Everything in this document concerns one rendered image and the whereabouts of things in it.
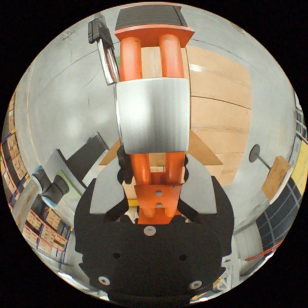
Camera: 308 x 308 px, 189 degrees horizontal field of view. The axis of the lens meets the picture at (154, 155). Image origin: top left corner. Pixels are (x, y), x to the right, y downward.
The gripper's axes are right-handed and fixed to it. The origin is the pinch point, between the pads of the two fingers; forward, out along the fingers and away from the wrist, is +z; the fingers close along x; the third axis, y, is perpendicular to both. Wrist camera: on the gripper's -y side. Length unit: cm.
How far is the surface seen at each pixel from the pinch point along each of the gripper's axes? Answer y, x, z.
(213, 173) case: 14.4, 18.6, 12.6
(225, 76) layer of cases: -30, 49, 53
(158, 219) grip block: 12.5, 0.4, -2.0
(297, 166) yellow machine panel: 91, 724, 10
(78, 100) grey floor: -25, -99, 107
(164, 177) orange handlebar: 4.1, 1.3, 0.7
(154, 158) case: 10.7, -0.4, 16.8
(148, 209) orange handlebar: 9.4, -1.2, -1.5
